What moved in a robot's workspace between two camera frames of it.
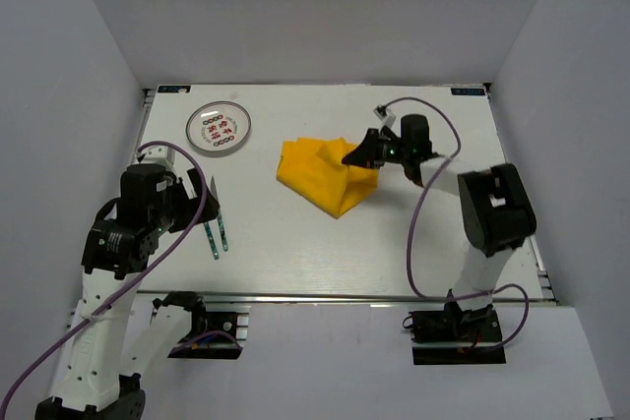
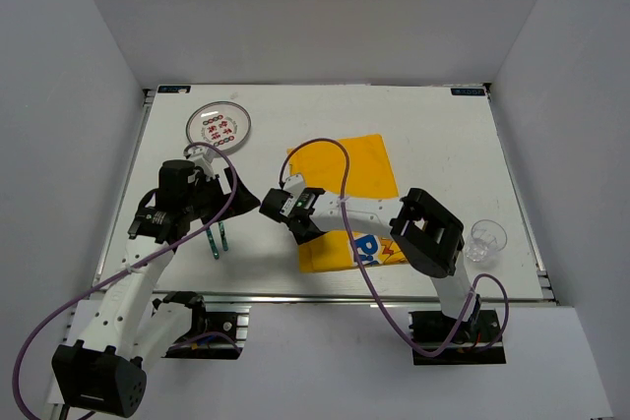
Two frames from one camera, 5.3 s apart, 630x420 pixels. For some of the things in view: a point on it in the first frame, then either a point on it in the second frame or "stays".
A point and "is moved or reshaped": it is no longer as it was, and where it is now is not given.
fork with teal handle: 212,242 stays
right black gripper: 365,154 to 302,240
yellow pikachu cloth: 313,168 is moved or reshaped
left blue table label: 173,89 stays
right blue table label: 468,91 stays
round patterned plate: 218,129 stays
